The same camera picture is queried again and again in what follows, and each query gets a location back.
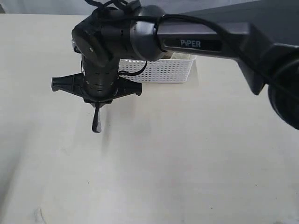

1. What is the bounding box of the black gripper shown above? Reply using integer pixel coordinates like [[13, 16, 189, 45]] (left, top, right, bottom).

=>
[[51, 60, 142, 103]]

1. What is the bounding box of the silver metal fork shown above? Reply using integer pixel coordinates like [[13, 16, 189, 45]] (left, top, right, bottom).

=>
[[92, 103, 102, 133]]

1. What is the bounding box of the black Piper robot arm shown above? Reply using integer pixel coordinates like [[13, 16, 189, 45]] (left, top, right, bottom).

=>
[[51, 0, 299, 133]]

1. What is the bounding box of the white perforated plastic basket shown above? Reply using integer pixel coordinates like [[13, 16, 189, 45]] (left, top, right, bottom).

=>
[[119, 55, 196, 84]]

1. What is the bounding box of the grey speckled ceramic bowl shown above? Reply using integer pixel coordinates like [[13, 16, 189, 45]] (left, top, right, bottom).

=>
[[171, 53, 190, 60]]

